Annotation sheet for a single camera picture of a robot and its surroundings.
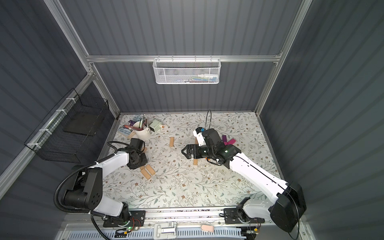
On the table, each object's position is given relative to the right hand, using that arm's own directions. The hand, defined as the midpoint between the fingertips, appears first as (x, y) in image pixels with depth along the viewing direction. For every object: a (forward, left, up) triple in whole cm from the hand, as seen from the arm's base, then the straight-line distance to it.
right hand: (190, 150), depth 74 cm
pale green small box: (+29, +27, -15) cm, 42 cm away
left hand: (+3, +30, -19) cm, 36 cm away
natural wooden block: (+19, +15, -21) cm, 32 cm away
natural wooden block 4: (-3, +29, -21) cm, 35 cm away
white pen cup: (+21, +33, -15) cm, 42 cm away
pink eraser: (-31, -8, -18) cm, 37 cm away
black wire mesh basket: (+6, +61, +7) cm, 62 cm away
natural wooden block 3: (0, -3, +8) cm, 9 cm away
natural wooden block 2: (+4, -2, -21) cm, 22 cm away
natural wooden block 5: (-3, +24, -21) cm, 32 cm away
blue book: (+26, +49, -18) cm, 59 cm away
